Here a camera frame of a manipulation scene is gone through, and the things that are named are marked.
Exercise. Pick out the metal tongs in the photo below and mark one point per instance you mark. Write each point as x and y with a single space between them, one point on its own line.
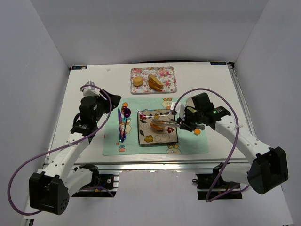
174 124

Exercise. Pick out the oval bread roll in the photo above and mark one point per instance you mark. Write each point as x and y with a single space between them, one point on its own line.
156 126

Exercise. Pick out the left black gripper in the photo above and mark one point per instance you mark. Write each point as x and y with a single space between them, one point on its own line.
109 100

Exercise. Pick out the right blue corner sticker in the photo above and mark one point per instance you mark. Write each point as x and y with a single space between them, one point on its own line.
218 63

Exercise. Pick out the sliced bread pieces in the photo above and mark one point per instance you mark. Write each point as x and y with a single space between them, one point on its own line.
155 83

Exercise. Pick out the iridescent purple knife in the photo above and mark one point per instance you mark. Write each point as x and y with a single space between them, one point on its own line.
121 131

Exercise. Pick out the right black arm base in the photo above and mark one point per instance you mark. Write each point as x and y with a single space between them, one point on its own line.
204 181

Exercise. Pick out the aluminium table frame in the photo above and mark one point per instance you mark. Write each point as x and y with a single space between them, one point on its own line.
191 77

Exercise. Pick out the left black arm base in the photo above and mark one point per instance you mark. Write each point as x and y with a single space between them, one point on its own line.
101 185

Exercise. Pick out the round bread bun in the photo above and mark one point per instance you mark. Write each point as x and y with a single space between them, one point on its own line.
137 81

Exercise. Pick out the blue corner sticker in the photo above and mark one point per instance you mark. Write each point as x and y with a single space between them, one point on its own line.
79 67
218 63

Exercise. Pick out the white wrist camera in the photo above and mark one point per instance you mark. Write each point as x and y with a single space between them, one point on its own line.
177 108
90 90

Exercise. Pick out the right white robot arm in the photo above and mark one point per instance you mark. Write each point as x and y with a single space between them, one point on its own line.
266 167

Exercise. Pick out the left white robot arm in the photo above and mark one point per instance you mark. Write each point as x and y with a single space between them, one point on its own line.
51 189

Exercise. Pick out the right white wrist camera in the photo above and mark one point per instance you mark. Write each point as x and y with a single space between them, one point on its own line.
177 108

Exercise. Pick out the floral serving tray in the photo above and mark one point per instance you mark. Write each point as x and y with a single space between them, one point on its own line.
165 74

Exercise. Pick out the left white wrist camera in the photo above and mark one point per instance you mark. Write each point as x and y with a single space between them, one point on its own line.
90 90

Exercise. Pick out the yellow green mug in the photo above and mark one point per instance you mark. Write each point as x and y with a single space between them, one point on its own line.
189 102

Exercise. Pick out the square floral plate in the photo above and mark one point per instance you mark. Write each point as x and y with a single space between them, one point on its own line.
147 135

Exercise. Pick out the iridescent purple spoon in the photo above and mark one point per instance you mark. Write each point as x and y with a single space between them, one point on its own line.
127 113

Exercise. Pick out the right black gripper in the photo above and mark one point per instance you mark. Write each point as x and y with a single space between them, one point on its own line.
186 125

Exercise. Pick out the left blue corner sticker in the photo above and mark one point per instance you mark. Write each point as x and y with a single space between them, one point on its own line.
79 67

